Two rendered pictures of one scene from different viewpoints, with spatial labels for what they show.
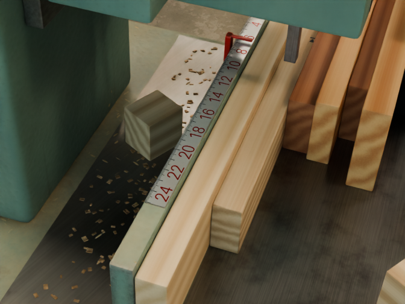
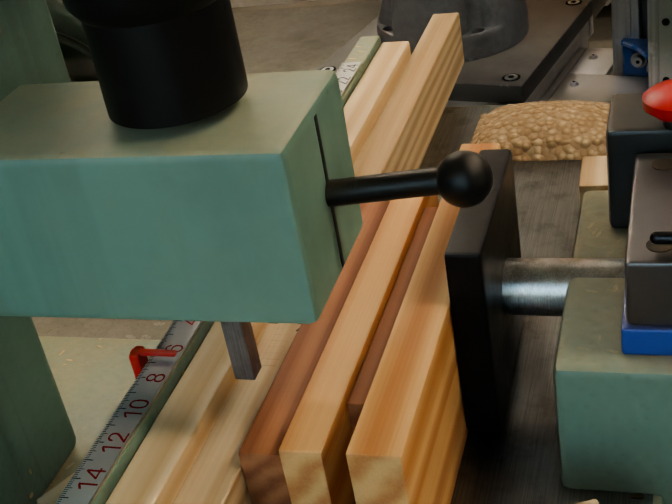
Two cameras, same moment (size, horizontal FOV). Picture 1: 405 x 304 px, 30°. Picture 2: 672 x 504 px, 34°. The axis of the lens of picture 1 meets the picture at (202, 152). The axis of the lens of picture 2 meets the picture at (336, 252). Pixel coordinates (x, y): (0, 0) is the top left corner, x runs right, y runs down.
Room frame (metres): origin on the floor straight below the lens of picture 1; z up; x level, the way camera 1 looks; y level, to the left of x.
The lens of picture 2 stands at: (0.10, -0.13, 1.22)
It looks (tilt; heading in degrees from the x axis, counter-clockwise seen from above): 31 degrees down; 4
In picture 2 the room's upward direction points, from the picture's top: 11 degrees counter-clockwise
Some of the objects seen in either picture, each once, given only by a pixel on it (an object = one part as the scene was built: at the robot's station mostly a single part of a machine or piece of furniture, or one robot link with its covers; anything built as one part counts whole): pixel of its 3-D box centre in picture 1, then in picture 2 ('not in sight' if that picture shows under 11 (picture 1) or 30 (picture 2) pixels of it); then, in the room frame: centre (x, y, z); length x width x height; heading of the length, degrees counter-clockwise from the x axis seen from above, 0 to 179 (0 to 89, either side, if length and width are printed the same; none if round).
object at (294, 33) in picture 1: (294, 31); (236, 324); (0.47, -0.06, 0.97); 0.01 x 0.01 x 0.05; 73
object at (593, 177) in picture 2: not in sight; (614, 197); (0.62, -0.25, 0.92); 0.03 x 0.03 x 0.03; 74
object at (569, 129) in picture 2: not in sight; (549, 122); (0.75, -0.24, 0.91); 0.10 x 0.07 x 0.02; 73
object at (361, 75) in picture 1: (370, 59); (414, 339); (0.51, -0.13, 0.93); 0.15 x 0.02 x 0.05; 163
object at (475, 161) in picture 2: not in sight; (401, 180); (0.45, -0.14, 1.04); 0.06 x 0.02 x 0.02; 73
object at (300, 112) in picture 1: (327, 53); (340, 343); (0.52, -0.10, 0.92); 0.20 x 0.02 x 0.05; 163
